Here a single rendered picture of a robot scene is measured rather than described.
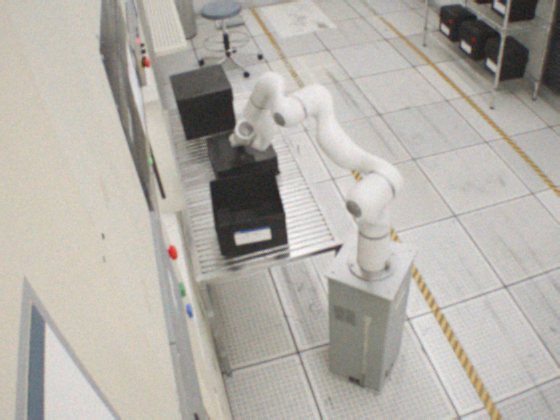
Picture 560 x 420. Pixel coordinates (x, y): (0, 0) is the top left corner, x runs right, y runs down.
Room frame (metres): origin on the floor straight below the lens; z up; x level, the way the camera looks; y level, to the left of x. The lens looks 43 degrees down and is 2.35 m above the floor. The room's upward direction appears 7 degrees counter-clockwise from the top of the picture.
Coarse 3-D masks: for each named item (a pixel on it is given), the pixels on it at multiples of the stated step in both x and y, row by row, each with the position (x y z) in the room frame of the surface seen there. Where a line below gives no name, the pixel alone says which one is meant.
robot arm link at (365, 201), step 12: (360, 180) 1.35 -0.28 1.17; (372, 180) 1.33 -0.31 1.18; (384, 180) 1.33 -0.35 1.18; (348, 192) 1.31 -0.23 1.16; (360, 192) 1.28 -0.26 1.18; (372, 192) 1.28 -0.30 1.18; (384, 192) 1.29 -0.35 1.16; (348, 204) 1.28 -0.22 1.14; (360, 204) 1.25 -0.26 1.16; (372, 204) 1.25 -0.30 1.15; (384, 204) 1.28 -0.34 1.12; (360, 216) 1.24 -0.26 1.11; (372, 216) 1.24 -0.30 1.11; (384, 216) 1.32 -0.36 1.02; (360, 228) 1.32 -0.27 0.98; (372, 228) 1.28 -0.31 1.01; (384, 228) 1.29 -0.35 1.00
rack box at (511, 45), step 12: (492, 48) 3.65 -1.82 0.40; (504, 48) 3.56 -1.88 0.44; (516, 48) 3.55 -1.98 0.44; (492, 60) 3.62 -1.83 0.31; (504, 60) 3.48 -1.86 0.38; (516, 60) 3.50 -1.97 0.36; (528, 60) 3.51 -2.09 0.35; (492, 72) 3.60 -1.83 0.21; (504, 72) 3.49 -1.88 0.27; (516, 72) 3.51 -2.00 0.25
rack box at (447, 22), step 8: (448, 8) 4.39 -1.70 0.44; (456, 8) 4.37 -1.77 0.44; (464, 8) 4.36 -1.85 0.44; (440, 16) 4.41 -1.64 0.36; (448, 16) 4.30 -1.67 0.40; (456, 16) 4.21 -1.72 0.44; (464, 16) 4.22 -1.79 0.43; (472, 16) 4.23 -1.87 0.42; (440, 24) 4.43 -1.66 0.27; (448, 24) 4.25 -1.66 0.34; (456, 24) 4.20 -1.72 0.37; (448, 32) 4.27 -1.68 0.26; (456, 32) 4.20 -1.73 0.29; (456, 40) 4.21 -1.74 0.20
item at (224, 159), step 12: (228, 132) 2.17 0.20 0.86; (216, 144) 2.08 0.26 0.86; (216, 156) 1.99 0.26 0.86; (228, 156) 1.98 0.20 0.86; (240, 156) 1.97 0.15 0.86; (252, 156) 1.96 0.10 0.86; (264, 156) 1.95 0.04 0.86; (276, 156) 1.94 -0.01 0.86; (216, 168) 1.90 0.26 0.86; (228, 168) 1.89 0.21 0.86; (240, 168) 1.90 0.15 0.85; (252, 168) 1.91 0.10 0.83; (264, 168) 1.92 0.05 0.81; (276, 168) 1.93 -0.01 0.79
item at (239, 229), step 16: (240, 176) 1.74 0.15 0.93; (256, 176) 1.75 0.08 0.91; (272, 176) 1.75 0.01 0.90; (224, 192) 1.73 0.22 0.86; (240, 192) 1.74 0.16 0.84; (256, 192) 1.75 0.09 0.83; (272, 192) 1.75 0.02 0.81; (224, 208) 1.73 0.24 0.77; (240, 208) 1.71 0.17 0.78; (256, 208) 1.71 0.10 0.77; (272, 208) 1.70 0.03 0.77; (224, 224) 1.46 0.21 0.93; (240, 224) 1.47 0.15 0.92; (256, 224) 1.47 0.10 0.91; (272, 224) 1.48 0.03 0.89; (224, 240) 1.46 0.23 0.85; (240, 240) 1.47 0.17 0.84; (256, 240) 1.47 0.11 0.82; (272, 240) 1.48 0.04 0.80; (288, 240) 1.49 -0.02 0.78
